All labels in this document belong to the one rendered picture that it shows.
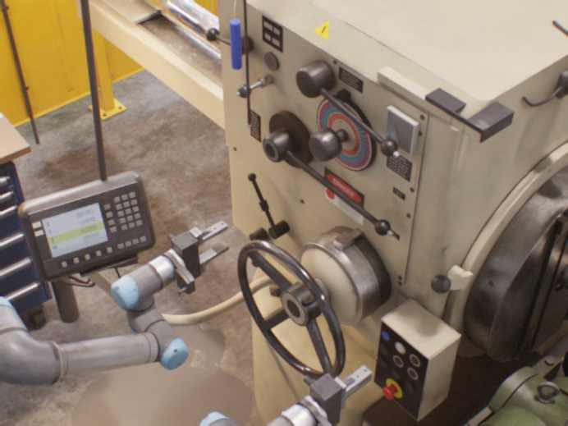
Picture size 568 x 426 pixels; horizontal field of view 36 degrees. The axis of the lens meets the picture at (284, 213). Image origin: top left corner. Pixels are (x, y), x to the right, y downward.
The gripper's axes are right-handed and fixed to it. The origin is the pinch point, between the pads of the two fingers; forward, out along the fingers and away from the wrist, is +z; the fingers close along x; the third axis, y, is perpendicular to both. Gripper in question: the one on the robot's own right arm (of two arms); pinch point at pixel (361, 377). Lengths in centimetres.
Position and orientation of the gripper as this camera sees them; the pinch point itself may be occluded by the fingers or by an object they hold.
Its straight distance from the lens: 192.4
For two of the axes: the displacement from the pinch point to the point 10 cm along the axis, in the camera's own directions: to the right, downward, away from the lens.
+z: 7.6, -4.5, 4.7
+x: 0.0, 7.2, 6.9
